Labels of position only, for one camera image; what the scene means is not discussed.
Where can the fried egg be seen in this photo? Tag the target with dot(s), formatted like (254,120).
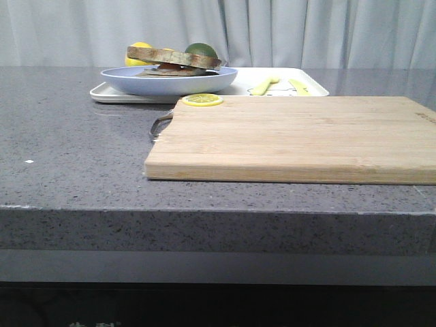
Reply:
(168,67)

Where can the bread slice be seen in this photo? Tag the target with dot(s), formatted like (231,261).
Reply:
(155,55)
(204,72)

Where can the light blue round plate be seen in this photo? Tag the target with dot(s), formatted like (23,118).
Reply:
(127,80)

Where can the white rectangular tray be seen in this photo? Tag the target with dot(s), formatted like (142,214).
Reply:
(246,79)

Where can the lemon slice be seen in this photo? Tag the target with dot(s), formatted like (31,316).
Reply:
(202,99)

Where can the yellow plastic spoon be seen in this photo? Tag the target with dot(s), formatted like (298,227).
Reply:
(264,85)

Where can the wooden cutting board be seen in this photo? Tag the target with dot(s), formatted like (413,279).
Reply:
(333,139)

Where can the yellow plastic knife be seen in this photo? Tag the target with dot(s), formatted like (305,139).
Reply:
(300,88)

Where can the green lime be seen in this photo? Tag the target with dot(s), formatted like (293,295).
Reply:
(201,49)

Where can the left yellow lemon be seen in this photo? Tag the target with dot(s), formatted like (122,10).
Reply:
(135,62)

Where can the white curtain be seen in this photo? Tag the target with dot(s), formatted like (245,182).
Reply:
(306,34)

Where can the metal cutting board handle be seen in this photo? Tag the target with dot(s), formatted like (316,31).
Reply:
(159,125)

